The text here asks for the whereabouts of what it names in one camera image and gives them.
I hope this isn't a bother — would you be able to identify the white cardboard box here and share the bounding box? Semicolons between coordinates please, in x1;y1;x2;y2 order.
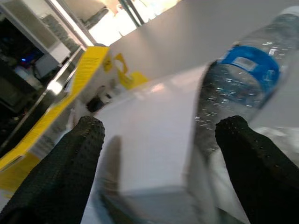
94;66;208;194

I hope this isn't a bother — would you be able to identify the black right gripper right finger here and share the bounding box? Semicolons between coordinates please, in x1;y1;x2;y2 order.
215;115;299;224

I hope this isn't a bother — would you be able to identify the yellow and white carton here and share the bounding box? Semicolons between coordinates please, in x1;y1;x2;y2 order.
0;45;150;196

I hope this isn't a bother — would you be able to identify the white shelf unit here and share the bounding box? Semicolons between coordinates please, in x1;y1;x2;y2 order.
0;0;87;150

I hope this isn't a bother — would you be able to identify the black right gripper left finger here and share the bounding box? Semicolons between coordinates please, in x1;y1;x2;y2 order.
0;115;105;224

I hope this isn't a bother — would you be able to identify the clear blue-label plastic bottle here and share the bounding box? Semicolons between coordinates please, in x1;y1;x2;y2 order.
193;6;299;157

